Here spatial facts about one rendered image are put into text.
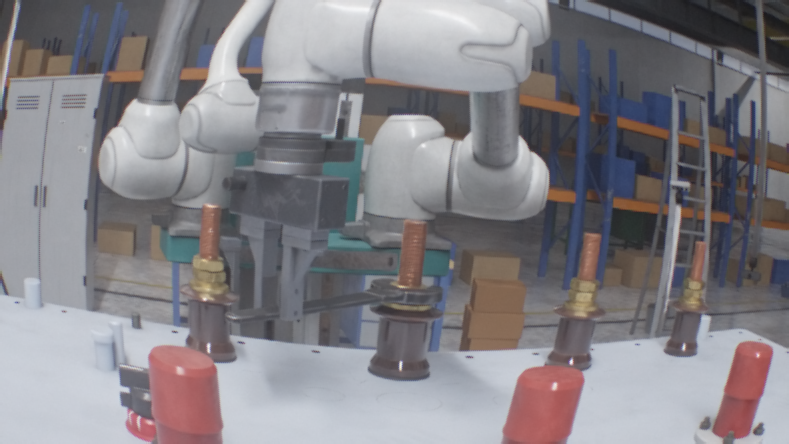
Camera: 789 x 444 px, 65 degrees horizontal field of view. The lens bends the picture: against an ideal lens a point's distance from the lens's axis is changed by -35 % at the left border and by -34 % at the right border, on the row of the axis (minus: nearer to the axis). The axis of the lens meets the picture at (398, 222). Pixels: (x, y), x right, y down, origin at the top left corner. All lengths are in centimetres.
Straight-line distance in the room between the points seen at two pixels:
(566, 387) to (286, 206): 36
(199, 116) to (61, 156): 431
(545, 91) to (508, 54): 872
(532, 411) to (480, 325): 523
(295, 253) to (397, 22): 26
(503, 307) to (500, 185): 417
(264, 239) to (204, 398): 33
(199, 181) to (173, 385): 112
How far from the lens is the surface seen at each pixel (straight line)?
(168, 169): 167
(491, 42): 85
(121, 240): 897
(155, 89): 164
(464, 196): 189
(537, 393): 72
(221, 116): 140
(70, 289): 578
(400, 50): 85
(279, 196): 90
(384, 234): 190
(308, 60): 88
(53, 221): 572
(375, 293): 109
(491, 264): 953
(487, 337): 598
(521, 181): 184
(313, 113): 89
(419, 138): 189
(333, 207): 89
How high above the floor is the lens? 170
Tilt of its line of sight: 7 degrees down
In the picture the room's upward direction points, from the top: 6 degrees clockwise
